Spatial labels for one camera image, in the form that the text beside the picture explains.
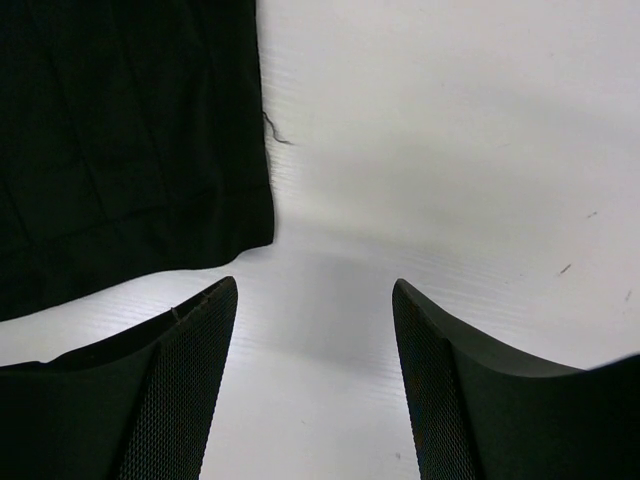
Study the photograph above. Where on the black pleated skirt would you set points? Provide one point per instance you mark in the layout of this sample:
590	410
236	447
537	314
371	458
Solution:
132	142

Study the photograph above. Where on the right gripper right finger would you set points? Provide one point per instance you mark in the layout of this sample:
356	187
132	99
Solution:
482	409

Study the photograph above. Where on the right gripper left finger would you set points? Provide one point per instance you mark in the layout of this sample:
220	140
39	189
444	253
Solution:
136	405

